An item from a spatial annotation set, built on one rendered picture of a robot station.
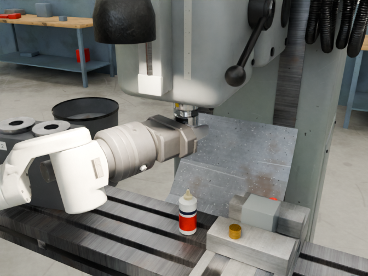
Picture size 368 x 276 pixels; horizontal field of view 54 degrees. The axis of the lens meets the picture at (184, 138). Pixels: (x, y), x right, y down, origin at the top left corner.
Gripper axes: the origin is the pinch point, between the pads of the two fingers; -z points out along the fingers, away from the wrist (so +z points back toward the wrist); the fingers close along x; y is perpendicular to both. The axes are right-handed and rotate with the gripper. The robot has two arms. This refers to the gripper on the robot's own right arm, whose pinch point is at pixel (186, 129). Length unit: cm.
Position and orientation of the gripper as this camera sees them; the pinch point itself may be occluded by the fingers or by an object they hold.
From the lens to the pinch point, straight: 70.2
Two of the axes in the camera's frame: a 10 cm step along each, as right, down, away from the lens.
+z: -7.3, 2.7, -6.3
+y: -0.1, 9.2, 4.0
